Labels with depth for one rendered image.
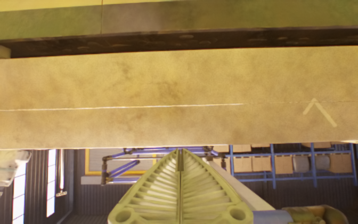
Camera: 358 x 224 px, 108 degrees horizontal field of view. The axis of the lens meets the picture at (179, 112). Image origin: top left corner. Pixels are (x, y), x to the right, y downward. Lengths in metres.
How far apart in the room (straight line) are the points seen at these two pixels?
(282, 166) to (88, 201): 14.33
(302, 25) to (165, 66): 0.29
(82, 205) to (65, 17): 14.35
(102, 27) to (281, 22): 0.37
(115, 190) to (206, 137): 12.68
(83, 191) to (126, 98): 13.89
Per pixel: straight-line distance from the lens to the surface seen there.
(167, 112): 0.28
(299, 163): 12.32
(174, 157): 0.17
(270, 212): 0.30
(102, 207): 13.84
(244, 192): 0.48
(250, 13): 0.37
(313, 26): 0.42
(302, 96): 0.37
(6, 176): 0.74
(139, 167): 11.56
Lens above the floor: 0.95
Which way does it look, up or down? 5 degrees down
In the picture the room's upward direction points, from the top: 178 degrees clockwise
